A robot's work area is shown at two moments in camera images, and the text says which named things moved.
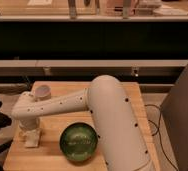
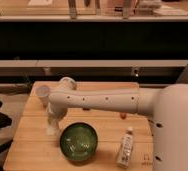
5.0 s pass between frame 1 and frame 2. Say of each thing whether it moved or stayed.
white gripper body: moved
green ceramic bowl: stayed
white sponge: moved
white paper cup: stayed
